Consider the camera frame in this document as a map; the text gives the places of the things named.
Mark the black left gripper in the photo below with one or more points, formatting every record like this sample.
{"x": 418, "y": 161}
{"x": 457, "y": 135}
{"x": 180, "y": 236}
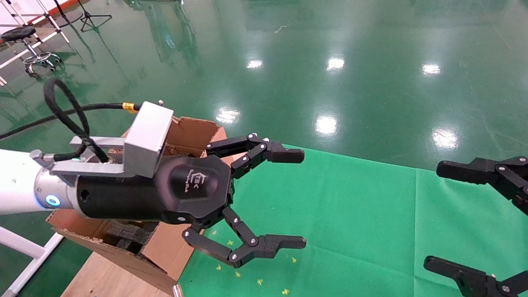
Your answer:
{"x": 185, "y": 194}

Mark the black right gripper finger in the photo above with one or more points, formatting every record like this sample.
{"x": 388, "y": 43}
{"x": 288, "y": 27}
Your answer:
{"x": 470, "y": 278}
{"x": 478, "y": 171}

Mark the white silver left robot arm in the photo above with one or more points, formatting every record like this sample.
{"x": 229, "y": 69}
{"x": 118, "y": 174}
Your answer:
{"x": 18, "y": 181}

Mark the large open cardboard carton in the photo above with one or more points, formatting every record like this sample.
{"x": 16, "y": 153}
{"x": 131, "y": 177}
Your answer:
{"x": 165, "y": 251}

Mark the green table cloth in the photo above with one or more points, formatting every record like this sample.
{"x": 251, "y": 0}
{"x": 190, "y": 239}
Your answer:
{"x": 371, "y": 231}

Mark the black foam block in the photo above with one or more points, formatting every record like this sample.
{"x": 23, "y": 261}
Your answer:
{"x": 128, "y": 233}

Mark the black tripod stand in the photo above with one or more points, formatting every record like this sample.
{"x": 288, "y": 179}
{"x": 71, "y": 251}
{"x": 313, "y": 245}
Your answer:
{"x": 93, "y": 18}

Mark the black round base stand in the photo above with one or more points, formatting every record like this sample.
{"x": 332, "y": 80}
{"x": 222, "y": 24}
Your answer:
{"x": 68, "y": 17}

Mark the black round stool on wheels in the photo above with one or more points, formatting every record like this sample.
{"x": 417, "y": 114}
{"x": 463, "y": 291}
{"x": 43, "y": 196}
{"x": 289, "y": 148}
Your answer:
{"x": 18, "y": 34}

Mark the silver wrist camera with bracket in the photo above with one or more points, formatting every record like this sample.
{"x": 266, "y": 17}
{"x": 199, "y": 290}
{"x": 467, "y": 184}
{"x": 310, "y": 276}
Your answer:
{"x": 146, "y": 136}

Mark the white tube table frame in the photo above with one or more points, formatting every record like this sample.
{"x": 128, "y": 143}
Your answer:
{"x": 24, "y": 249}

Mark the white tube rack frame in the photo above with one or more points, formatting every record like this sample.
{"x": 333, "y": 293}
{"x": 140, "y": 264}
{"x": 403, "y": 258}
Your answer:
{"x": 45, "y": 16}

